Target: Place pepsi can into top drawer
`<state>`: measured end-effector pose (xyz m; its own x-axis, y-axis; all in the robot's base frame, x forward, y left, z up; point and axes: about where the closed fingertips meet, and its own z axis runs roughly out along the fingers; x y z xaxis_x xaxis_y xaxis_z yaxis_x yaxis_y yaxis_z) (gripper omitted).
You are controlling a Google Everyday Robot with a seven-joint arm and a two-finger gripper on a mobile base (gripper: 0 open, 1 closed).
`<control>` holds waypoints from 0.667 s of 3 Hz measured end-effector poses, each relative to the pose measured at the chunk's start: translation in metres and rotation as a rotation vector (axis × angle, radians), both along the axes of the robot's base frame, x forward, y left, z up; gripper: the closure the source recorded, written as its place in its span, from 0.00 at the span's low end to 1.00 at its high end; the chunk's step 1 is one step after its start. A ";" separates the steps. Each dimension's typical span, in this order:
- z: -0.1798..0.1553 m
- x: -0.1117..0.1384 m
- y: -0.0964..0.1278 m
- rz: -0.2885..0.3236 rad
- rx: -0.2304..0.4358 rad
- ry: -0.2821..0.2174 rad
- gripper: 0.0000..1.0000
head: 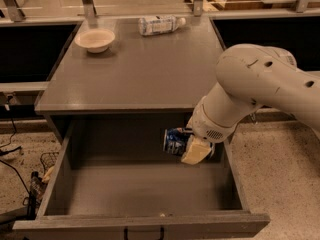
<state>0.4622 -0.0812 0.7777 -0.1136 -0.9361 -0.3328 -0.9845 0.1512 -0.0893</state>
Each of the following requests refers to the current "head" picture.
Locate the open grey top drawer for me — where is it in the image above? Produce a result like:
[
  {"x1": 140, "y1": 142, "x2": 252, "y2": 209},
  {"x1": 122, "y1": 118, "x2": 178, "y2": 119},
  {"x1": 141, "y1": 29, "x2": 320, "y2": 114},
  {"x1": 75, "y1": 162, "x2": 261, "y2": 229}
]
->
[{"x1": 14, "y1": 120, "x2": 270, "y2": 240}]

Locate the clear plastic water bottle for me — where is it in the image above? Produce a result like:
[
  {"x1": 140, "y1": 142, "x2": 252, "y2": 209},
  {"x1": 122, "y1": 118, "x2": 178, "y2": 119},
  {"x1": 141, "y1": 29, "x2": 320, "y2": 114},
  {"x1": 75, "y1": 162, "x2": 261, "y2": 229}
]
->
[{"x1": 138, "y1": 15, "x2": 186, "y2": 36}]

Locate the black floor cable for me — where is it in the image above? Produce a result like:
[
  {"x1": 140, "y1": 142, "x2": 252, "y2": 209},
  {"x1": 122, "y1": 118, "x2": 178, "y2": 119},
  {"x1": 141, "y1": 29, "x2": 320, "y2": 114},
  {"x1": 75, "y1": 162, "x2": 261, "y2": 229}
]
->
[{"x1": 0, "y1": 95, "x2": 32, "y2": 198}]

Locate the grey cabinet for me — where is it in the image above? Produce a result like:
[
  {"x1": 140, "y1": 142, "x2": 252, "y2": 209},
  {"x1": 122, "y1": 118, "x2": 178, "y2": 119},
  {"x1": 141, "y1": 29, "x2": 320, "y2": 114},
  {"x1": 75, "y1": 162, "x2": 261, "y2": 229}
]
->
[{"x1": 35, "y1": 16, "x2": 223, "y2": 120}]

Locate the black wire basket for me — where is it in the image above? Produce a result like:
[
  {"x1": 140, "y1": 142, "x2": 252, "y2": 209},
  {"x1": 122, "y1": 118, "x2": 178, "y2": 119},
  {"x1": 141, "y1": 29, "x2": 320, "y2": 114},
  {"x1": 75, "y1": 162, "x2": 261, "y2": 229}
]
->
[{"x1": 40, "y1": 152, "x2": 59, "y2": 172}]

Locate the black drawer handle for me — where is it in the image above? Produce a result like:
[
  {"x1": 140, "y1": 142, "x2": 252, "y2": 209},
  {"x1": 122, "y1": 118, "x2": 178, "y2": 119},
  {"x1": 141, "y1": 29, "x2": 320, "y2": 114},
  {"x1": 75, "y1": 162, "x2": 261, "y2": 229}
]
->
[{"x1": 123, "y1": 227, "x2": 165, "y2": 240}]

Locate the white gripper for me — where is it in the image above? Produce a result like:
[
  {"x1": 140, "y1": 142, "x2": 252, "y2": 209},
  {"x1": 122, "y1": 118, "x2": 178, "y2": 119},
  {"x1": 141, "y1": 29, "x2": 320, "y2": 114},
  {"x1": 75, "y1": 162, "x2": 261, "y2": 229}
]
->
[{"x1": 181, "y1": 98, "x2": 236, "y2": 165}]

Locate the white bowl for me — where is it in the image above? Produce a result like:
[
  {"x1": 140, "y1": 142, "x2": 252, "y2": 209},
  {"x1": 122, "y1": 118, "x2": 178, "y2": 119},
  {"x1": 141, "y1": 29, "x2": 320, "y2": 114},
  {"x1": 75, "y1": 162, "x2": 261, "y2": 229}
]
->
[{"x1": 74, "y1": 28, "x2": 115, "y2": 53}]

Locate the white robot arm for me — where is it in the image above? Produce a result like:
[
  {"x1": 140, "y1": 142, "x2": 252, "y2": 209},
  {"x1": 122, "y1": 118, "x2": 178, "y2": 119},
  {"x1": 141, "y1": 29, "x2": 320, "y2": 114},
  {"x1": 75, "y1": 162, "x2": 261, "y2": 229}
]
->
[{"x1": 181, "y1": 44, "x2": 320, "y2": 165}]

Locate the metal railing frame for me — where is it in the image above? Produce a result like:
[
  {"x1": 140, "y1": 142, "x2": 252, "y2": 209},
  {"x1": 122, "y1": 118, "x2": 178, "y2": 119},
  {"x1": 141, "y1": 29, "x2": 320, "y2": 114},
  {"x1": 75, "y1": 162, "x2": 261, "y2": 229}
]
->
[{"x1": 0, "y1": 0, "x2": 320, "y2": 25}]

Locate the blue pepsi can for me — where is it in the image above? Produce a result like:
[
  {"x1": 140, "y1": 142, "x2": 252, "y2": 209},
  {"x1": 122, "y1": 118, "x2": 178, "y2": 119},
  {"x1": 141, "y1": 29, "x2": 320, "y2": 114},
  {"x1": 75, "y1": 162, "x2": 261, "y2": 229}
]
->
[{"x1": 162, "y1": 127, "x2": 216, "y2": 159}]

